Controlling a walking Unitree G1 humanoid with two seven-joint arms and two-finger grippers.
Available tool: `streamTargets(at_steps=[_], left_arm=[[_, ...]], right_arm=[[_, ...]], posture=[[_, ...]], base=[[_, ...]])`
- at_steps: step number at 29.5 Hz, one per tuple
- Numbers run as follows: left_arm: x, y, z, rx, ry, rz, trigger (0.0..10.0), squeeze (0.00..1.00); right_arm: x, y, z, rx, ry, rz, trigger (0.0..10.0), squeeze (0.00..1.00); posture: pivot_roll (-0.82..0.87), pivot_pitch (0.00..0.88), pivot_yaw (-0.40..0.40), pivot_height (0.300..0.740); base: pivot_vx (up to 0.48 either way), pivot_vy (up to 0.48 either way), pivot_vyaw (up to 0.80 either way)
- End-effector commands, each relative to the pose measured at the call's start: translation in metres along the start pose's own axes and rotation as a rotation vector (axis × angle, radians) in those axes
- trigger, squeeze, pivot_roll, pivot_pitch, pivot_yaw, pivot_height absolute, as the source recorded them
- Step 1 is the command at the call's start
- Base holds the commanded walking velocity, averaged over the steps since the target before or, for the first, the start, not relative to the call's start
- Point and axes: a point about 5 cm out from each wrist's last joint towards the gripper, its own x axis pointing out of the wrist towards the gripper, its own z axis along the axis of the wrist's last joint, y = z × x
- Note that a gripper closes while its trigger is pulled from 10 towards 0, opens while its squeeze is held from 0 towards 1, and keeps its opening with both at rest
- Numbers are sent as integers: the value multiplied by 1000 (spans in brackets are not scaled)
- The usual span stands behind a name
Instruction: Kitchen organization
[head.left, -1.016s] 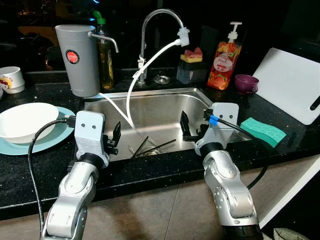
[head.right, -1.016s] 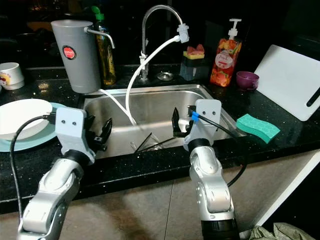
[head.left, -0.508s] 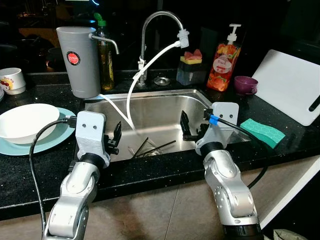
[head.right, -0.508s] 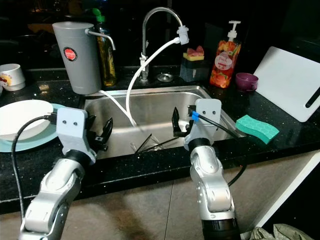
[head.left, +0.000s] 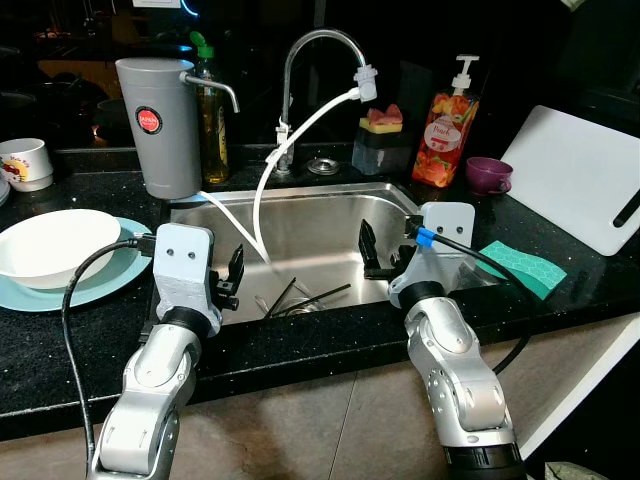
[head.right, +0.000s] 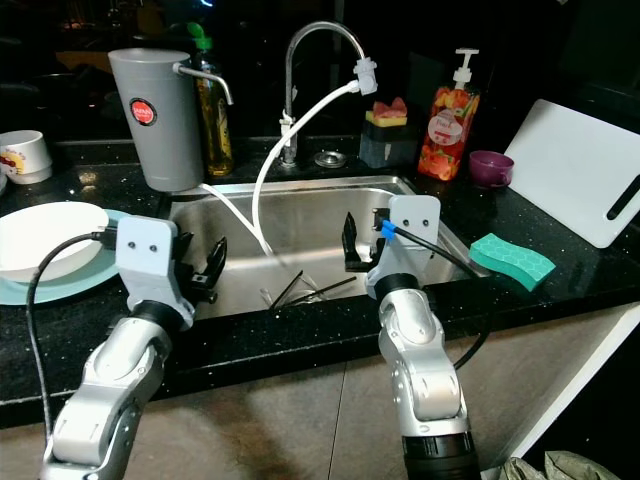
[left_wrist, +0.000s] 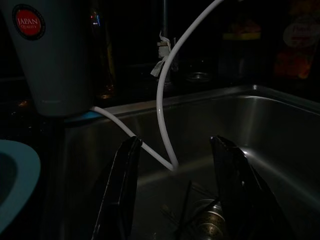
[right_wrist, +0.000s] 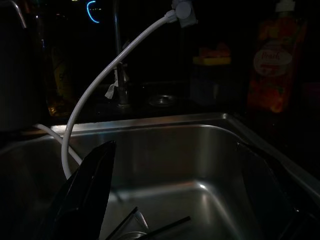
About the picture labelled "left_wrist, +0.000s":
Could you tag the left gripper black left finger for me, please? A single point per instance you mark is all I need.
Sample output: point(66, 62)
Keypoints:
point(117, 195)

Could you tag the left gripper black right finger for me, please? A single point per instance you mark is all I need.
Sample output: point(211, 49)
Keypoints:
point(240, 195)

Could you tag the black chopstick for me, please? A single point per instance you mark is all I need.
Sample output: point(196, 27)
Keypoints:
point(185, 207)
point(200, 215)

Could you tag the metal sink drain strainer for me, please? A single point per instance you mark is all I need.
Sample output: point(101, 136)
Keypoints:
point(212, 225)

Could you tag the stainless steel sink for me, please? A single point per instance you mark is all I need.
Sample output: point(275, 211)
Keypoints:
point(250, 120)

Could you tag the teal plate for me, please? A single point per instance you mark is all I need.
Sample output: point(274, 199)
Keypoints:
point(22, 175)

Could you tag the green capped oil bottle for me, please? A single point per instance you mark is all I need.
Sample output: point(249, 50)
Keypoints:
point(105, 75)

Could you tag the round metal countertop cap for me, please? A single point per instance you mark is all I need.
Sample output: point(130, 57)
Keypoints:
point(198, 76)

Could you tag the black sponge holder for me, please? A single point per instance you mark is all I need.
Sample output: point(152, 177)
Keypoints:
point(240, 60)

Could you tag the grey water filter canister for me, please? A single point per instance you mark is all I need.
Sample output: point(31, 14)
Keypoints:
point(55, 70)

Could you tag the orange pump soap bottle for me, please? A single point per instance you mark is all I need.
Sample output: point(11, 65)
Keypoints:
point(297, 50)

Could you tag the yellow and red sponge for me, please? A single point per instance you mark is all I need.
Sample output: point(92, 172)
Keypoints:
point(241, 35)

